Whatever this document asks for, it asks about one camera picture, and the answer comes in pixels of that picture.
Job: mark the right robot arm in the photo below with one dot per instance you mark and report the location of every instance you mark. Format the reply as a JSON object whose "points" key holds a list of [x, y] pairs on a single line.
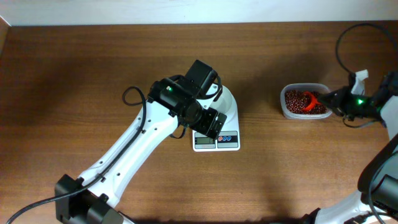
{"points": [[375, 200]]}

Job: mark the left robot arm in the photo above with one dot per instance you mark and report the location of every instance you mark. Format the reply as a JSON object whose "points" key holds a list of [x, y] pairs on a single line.
{"points": [[171, 102]]}

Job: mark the white digital kitchen scale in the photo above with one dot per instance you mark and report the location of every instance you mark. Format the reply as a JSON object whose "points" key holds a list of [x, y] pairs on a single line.
{"points": [[228, 139]]}

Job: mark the white round bowl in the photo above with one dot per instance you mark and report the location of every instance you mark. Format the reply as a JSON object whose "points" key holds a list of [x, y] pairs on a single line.
{"points": [[224, 103]]}

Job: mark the red beans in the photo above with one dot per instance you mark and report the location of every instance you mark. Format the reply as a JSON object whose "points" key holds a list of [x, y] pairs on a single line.
{"points": [[296, 101]]}

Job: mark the clear plastic container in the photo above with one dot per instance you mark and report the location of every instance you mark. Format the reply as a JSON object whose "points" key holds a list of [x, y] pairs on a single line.
{"points": [[321, 88]]}

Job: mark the orange plastic measuring scoop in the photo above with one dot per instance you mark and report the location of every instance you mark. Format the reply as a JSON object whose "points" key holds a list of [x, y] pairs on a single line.
{"points": [[313, 106]]}

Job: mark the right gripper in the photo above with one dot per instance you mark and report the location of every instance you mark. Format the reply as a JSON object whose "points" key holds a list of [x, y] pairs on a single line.
{"points": [[339, 95]]}

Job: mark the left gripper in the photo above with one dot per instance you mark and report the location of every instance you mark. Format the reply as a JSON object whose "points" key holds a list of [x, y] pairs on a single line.
{"points": [[206, 129]]}

